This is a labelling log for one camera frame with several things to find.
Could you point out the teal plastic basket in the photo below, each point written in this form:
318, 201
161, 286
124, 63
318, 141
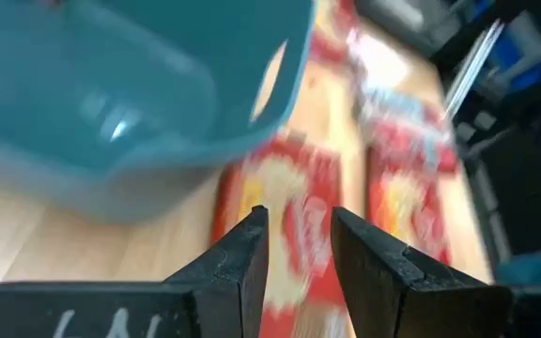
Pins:
111, 70

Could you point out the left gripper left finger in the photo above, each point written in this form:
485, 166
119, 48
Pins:
111, 310

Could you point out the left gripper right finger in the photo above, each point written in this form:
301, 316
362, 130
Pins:
392, 300

